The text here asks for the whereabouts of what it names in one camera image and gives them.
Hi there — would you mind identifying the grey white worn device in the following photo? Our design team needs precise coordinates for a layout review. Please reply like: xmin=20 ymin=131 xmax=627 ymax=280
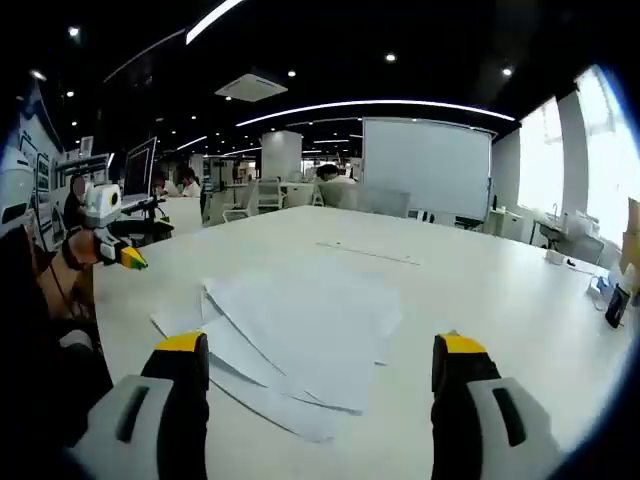
xmin=0 ymin=147 xmax=36 ymax=237

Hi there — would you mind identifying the white office chair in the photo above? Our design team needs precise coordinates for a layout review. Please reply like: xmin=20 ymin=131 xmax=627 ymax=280
xmin=222 ymin=179 xmax=261 ymax=224
xmin=257 ymin=179 xmax=290 ymax=209

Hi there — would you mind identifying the black rectangular object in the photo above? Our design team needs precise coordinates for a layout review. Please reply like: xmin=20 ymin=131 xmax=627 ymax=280
xmin=604 ymin=283 xmax=633 ymax=329

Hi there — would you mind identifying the blue tissue pack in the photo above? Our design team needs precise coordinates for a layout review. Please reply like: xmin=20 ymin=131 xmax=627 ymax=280
xmin=586 ymin=274 xmax=614 ymax=297

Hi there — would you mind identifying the open laptop on stand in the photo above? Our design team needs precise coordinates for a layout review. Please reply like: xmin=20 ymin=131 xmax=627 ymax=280
xmin=119 ymin=135 xmax=160 ymax=211

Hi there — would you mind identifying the person's left hand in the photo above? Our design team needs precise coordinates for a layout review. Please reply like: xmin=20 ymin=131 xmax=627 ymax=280
xmin=62 ymin=230 xmax=106 ymax=271

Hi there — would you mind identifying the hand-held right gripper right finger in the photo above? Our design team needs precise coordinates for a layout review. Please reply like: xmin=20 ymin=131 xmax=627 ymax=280
xmin=430 ymin=332 xmax=566 ymax=480

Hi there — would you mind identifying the stack of white printing papers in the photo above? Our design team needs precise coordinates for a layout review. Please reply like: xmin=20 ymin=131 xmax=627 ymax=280
xmin=149 ymin=267 xmax=404 ymax=444

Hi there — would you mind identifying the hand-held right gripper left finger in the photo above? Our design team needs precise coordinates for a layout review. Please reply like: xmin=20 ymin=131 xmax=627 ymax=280
xmin=64 ymin=329 xmax=210 ymax=480

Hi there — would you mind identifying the white utility sink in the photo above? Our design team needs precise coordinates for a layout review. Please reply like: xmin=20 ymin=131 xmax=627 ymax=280
xmin=529 ymin=207 xmax=604 ymax=251

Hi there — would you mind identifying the flat white strip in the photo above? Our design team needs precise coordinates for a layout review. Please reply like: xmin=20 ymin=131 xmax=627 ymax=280
xmin=315 ymin=241 xmax=421 ymax=267

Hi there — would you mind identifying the blue white wall poster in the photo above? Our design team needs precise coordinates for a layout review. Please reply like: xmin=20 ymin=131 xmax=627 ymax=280
xmin=17 ymin=84 xmax=66 ymax=251

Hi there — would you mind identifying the white square pillar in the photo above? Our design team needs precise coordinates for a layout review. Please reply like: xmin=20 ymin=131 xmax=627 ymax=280
xmin=260 ymin=130 xmax=304 ymax=181

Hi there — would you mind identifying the straight ceiling light strip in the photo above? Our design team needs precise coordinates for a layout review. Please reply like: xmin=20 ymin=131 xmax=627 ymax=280
xmin=235 ymin=99 xmax=516 ymax=127

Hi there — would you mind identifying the whiteboard on stand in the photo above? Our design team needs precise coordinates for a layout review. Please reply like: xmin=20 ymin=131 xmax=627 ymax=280
xmin=362 ymin=117 xmax=494 ymax=221

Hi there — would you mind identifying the white table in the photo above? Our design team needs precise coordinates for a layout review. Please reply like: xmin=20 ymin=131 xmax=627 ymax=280
xmin=92 ymin=204 xmax=636 ymax=480

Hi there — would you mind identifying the long curved ceiling light strip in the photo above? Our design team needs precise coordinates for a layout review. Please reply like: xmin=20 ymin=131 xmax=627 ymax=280
xmin=185 ymin=0 xmax=246 ymax=45

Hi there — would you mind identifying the ceiling air conditioner vent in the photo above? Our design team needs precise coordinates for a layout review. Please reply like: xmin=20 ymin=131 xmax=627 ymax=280
xmin=214 ymin=73 xmax=290 ymax=104

